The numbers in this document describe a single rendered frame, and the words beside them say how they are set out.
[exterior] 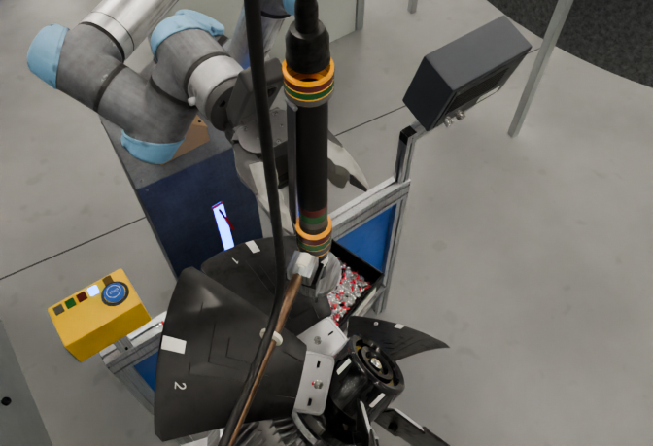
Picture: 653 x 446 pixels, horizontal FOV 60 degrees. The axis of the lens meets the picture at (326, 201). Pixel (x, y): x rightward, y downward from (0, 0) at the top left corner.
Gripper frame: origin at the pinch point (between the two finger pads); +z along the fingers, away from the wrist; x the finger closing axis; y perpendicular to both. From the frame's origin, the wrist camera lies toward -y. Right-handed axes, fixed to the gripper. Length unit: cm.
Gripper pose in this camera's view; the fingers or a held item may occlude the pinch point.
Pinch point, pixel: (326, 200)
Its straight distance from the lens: 58.6
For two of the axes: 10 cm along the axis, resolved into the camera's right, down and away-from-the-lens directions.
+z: 5.8, 6.7, -4.7
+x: -8.1, 4.8, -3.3
